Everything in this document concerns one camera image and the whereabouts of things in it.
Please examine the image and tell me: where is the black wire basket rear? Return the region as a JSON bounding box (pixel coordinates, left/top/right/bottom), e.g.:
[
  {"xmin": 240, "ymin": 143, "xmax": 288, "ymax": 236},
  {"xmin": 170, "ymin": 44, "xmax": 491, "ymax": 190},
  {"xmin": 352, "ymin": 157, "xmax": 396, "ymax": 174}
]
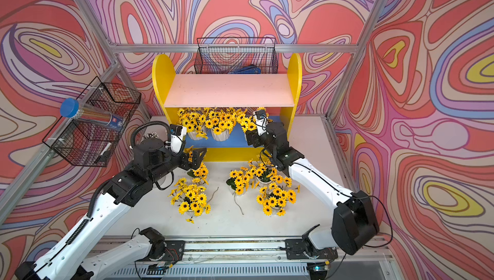
[{"xmin": 194, "ymin": 37, "xmax": 279, "ymax": 74}]

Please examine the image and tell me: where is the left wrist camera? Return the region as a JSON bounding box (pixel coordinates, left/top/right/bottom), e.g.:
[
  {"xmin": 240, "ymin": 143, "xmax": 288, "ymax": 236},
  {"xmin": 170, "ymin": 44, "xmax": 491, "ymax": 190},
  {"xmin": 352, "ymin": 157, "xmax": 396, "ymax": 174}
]
[{"xmin": 169, "ymin": 124, "xmax": 187, "ymax": 155}]

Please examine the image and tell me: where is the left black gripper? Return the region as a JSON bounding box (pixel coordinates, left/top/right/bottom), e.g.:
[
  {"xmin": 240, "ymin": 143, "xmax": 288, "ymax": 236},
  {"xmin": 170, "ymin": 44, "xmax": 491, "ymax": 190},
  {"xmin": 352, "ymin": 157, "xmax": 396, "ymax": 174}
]
[{"xmin": 147, "ymin": 145, "xmax": 207, "ymax": 186}]

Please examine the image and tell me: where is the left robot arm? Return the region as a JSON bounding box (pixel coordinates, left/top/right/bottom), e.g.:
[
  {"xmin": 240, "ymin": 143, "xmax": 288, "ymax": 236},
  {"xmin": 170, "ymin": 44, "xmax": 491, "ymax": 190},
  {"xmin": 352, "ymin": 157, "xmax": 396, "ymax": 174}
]
[{"xmin": 15, "ymin": 121, "xmax": 207, "ymax": 279}]

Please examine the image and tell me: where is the blue capped pencil tube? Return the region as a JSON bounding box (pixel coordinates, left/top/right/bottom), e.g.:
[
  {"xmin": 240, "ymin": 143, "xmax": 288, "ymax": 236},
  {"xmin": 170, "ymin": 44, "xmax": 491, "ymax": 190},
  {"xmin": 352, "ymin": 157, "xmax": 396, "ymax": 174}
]
[{"xmin": 60, "ymin": 98, "xmax": 125, "ymax": 131}]

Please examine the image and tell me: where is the clear jar of pencils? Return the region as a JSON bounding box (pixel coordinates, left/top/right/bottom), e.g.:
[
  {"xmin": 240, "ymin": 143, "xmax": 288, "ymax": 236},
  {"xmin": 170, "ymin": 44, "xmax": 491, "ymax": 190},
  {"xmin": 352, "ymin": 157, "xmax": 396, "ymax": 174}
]
[{"xmin": 142, "ymin": 132, "xmax": 160, "ymax": 141}]

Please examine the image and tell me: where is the sunflower pot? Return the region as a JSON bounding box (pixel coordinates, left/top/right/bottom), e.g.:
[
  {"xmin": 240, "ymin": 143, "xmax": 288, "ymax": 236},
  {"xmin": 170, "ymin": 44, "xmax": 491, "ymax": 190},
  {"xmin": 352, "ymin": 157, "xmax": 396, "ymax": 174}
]
[
  {"xmin": 178, "ymin": 108, "xmax": 208, "ymax": 141},
  {"xmin": 226, "ymin": 167, "xmax": 257, "ymax": 196},
  {"xmin": 205, "ymin": 108, "xmax": 237, "ymax": 142},
  {"xmin": 256, "ymin": 175, "xmax": 301, "ymax": 216},
  {"xmin": 185, "ymin": 147, "xmax": 208, "ymax": 184},
  {"xmin": 169, "ymin": 177, "xmax": 212, "ymax": 223},
  {"xmin": 235, "ymin": 109, "xmax": 257, "ymax": 133},
  {"xmin": 248, "ymin": 155, "xmax": 277, "ymax": 186}
]

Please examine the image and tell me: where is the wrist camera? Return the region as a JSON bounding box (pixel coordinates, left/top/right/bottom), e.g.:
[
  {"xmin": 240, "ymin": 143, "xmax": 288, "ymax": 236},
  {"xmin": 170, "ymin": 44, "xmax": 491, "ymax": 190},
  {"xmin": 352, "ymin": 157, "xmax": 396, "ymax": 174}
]
[
  {"xmin": 169, "ymin": 124, "xmax": 187, "ymax": 155},
  {"xmin": 253, "ymin": 109, "xmax": 268, "ymax": 136}
]

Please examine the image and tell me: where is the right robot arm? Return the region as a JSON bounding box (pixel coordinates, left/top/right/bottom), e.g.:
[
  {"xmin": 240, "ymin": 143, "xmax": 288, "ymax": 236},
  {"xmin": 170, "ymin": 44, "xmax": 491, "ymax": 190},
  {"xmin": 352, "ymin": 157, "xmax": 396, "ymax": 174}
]
[{"xmin": 246, "ymin": 119, "xmax": 380, "ymax": 256}]

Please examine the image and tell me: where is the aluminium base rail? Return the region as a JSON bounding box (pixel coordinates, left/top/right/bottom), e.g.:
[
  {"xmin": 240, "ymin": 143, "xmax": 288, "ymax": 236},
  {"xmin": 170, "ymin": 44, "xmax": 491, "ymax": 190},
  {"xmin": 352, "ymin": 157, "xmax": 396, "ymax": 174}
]
[{"xmin": 82, "ymin": 236, "xmax": 401, "ymax": 279}]

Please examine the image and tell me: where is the black wire basket left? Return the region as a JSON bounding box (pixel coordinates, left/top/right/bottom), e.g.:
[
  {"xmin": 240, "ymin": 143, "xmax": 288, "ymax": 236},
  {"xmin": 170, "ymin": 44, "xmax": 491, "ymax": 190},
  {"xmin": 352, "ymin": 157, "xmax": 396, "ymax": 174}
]
[{"xmin": 42, "ymin": 78, "xmax": 142, "ymax": 167}]

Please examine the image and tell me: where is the yellow shelf unit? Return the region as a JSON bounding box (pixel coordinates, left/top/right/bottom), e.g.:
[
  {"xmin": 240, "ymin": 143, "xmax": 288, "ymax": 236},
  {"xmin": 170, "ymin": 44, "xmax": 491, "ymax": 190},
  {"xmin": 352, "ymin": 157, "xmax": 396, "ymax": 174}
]
[{"xmin": 152, "ymin": 53, "xmax": 302, "ymax": 162}]

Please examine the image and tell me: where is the black wire basket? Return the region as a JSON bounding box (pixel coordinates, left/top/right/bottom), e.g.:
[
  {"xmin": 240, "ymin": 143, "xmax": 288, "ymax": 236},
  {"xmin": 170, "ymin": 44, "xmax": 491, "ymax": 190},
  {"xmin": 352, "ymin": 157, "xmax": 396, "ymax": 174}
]
[
  {"xmin": 42, "ymin": 78, "xmax": 142, "ymax": 167},
  {"xmin": 194, "ymin": 37, "xmax": 279, "ymax": 74}
]

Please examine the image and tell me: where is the blue item in rear basket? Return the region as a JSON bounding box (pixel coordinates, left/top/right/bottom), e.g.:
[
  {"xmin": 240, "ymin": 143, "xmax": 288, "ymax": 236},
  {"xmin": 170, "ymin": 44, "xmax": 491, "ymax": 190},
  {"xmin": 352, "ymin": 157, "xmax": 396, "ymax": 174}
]
[{"xmin": 229, "ymin": 65, "xmax": 262, "ymax": 74}]

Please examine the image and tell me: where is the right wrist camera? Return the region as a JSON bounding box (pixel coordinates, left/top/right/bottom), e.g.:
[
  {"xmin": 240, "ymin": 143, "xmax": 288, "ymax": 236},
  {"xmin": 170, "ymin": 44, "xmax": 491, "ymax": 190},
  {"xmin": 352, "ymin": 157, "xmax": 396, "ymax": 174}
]
[{"xmin": 253, "ymin": 109, "xmax": 268, "ymax": 136}]

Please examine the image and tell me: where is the black marker in basket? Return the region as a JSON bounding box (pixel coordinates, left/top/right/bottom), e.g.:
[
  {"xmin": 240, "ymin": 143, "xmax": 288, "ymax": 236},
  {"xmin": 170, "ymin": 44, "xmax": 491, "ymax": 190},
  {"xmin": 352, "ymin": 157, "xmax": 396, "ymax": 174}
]
[{"xmin": 95, "ymin": 142, "xmax": 112, "ymax": 164}]

